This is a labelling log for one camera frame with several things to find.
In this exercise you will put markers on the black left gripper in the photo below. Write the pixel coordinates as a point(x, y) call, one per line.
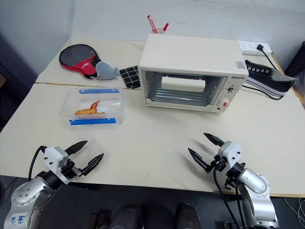
point(71, 170)

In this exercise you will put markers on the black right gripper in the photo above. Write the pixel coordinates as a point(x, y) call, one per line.
point(219, 163)

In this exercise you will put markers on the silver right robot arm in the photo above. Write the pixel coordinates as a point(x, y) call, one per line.
point(256, 188)

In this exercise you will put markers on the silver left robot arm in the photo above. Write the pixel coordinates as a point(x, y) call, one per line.
point(23, 193)

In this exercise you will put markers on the orange toy food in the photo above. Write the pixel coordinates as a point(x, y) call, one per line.
point(91, 111)

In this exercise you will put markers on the clear plastic container blue clips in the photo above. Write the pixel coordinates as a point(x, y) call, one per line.
point(71, 107)

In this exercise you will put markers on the cream toaster oven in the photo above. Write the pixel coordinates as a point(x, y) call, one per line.
point(188, 52)

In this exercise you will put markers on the blue container latch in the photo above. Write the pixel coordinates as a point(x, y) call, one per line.
point(93, 121)
point(98, 91)

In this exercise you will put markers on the dark rounded shape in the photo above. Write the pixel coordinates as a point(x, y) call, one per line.
point(187, 215)
point(129, 215)

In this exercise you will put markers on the grey plush toy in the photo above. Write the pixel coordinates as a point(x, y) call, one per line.
point(106, 70)

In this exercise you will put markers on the black grid mat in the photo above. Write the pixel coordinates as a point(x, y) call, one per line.
point(129, 76)

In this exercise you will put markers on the black canvas sneaker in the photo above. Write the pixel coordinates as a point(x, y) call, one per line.
point(269, 80)

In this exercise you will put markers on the black red paddle case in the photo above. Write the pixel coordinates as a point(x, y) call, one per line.
point(76, 59)

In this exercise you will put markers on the white power strip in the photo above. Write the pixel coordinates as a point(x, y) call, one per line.
point(247, 46)

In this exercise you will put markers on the black power plug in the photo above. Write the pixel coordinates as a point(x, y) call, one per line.
point(261, 47)

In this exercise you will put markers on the black chair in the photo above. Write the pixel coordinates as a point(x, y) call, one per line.
point(296, 59)

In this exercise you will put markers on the clear cup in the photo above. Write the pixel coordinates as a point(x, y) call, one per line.
point(159, 31)

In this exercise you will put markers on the short red pen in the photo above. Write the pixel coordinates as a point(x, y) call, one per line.
point(165, 26)

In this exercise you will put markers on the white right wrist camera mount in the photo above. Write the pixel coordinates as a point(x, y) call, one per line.
point(230, 151)

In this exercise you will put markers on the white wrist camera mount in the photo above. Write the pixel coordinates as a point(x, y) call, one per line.
point(53, 157)
point(230, 151)

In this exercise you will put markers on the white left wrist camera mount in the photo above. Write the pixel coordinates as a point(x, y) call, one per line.
point(53, 157)

